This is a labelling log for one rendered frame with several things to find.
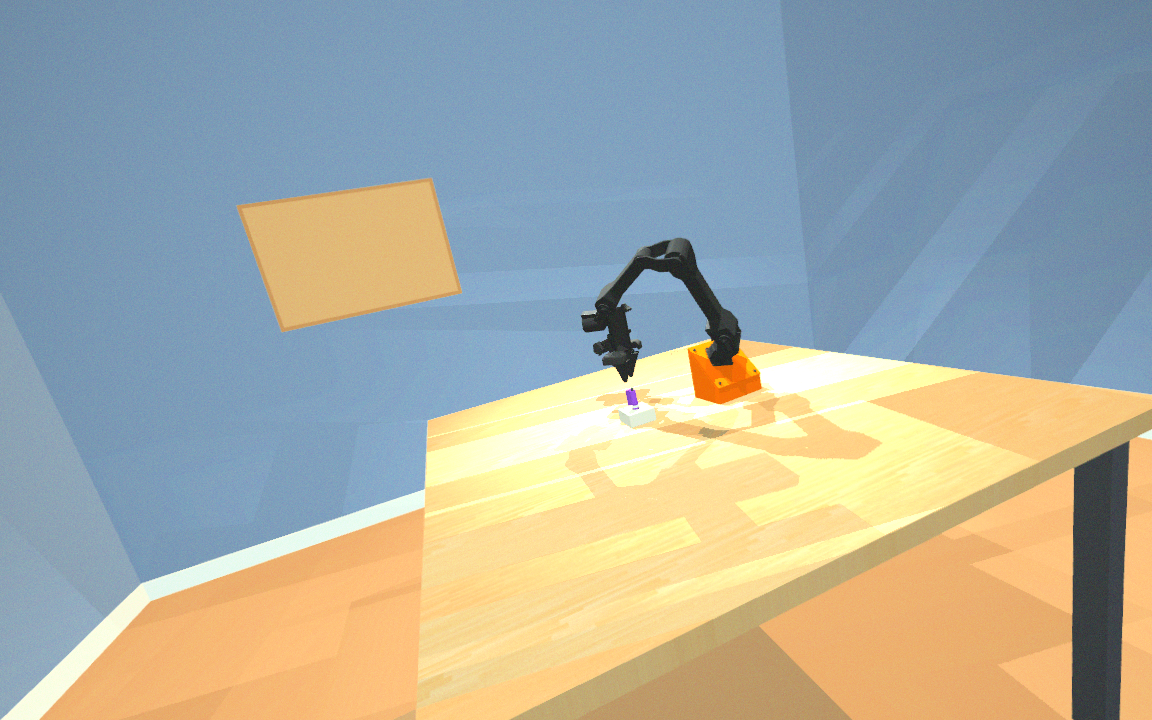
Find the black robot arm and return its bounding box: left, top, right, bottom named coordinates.
left=581, top=238, right=741, bottom=366

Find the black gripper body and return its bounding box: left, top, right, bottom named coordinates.
left=602, top=327, right=642, bottom=366

